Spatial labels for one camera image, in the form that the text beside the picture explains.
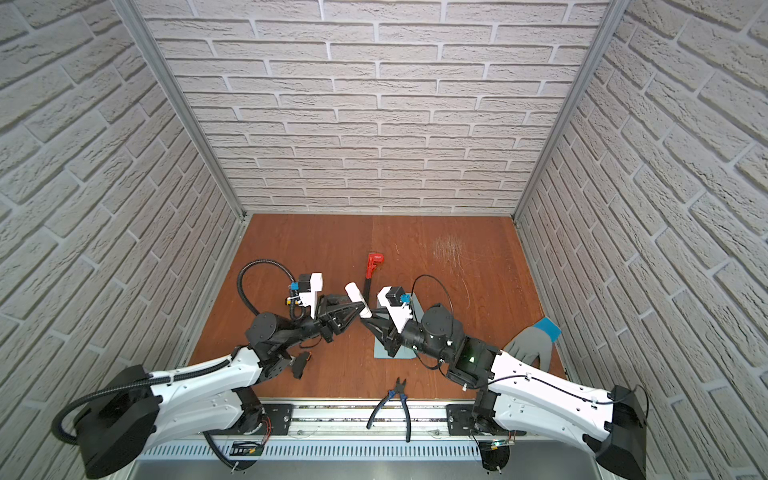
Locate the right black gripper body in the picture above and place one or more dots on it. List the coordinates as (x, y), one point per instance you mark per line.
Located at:
(402, 339)

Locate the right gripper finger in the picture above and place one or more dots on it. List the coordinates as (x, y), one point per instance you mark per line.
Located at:
(380, 314)
(380, 328)

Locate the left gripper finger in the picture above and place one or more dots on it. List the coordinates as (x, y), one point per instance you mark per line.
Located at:
(328, 303)
(344, 315)

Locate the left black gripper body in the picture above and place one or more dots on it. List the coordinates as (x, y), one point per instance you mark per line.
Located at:
(323, 325)

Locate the white glue stick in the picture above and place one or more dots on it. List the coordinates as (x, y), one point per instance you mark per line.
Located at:
(355, 296)

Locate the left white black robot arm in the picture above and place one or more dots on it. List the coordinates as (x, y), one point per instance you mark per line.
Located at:
(139, 410)

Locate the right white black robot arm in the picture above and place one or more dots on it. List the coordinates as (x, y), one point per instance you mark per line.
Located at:
(513, 395)

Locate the small black clip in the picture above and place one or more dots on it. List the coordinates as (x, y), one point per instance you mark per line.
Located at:
(299, 364)

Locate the red black pipe wrench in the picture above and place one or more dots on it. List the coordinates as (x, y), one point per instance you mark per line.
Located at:
(373, 261)

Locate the grey blue work glove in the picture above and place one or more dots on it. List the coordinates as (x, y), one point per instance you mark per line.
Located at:
(535, 344)

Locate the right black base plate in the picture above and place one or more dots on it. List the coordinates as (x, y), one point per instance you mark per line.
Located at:
(461, 420)

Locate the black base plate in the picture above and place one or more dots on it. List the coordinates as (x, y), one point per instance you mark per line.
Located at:
(461, 420)
(273, 417)

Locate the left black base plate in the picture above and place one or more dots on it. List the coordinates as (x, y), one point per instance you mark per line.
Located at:
(273, 417)

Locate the white slotted cable duct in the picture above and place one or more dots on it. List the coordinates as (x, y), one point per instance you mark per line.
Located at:
(305, 450)

